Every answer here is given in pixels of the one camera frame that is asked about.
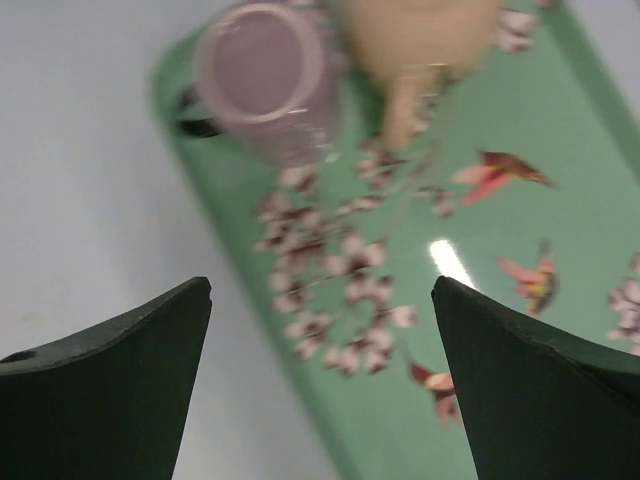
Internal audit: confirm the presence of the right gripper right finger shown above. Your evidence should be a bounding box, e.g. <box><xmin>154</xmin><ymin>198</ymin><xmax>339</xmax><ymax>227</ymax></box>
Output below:
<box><xmin>431</xmin><ymin>276</ymin><xmax>639</xmax><ymax>480</ymax></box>

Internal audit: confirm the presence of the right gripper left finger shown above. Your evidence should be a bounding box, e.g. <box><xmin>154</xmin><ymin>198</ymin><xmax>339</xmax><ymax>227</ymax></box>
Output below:
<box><xmin>1</xmin><ymin>277</ymin><xmax>211</xmax><ymax>479</ymax></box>

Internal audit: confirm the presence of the mauve upside-down mug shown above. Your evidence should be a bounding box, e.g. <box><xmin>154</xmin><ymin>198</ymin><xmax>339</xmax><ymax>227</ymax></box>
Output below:
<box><xmin>179</xmin><ymin>1</ymin><xmax>342</xmax><ymax>168</ymax></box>

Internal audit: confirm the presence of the green floral tray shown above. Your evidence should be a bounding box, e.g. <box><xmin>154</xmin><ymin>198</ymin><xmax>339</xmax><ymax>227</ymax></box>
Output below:
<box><xmin>152</xmin><ymin>1</ymin><xmax>639</xmax><ymax>479</ymax></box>

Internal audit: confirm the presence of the tan ceramic teapot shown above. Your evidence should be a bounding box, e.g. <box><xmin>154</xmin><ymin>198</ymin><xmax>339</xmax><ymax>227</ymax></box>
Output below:
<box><xmin>338</xmin><ymin>0</ymin><xmax>504</xmax><ymax>152</ymax></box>

